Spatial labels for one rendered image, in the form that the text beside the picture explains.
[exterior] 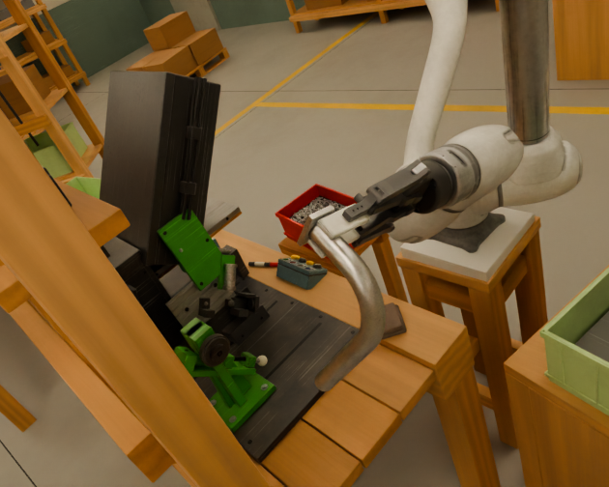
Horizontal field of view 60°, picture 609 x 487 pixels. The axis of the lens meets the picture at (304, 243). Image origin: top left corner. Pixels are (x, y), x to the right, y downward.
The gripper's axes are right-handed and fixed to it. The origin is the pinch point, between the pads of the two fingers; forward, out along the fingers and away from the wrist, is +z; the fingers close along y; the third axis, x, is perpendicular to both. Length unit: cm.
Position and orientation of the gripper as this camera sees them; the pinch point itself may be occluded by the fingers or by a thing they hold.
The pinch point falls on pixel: (338, 230)
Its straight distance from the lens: 68.5
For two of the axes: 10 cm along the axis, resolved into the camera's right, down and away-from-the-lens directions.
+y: 2.8, -6.1, -7.4
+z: -7.3, 3.6, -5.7
